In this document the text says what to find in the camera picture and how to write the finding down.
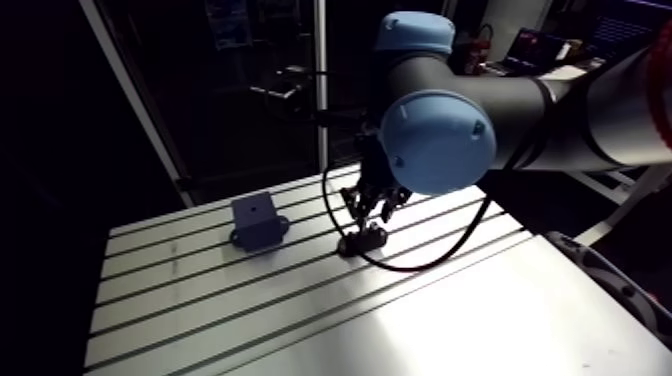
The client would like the pale frame post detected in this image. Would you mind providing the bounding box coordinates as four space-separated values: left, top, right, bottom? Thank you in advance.
313 0 330 173
78 0 197 208

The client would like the open laptop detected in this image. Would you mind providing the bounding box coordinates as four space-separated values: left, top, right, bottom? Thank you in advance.
492 27 567 75

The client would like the black cable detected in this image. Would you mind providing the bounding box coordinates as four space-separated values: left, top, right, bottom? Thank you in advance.
321 132 548 274

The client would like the pale holed strip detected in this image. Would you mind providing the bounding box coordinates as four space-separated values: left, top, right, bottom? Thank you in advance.
544 230 672 349

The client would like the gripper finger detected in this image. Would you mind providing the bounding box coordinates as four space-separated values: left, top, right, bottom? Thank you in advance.
339 184 378 234
375 185 414 225

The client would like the white desk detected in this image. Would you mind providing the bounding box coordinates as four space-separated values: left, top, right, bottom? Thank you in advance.
537 56 608 83

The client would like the black oval holder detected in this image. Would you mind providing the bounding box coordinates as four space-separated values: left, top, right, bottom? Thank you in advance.
336 222 390 258

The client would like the dark blue-grey block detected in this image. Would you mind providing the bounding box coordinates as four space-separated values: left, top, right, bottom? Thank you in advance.
228 190 292 253

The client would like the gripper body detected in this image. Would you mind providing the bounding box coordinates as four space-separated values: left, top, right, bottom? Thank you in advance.
358 132 404 194

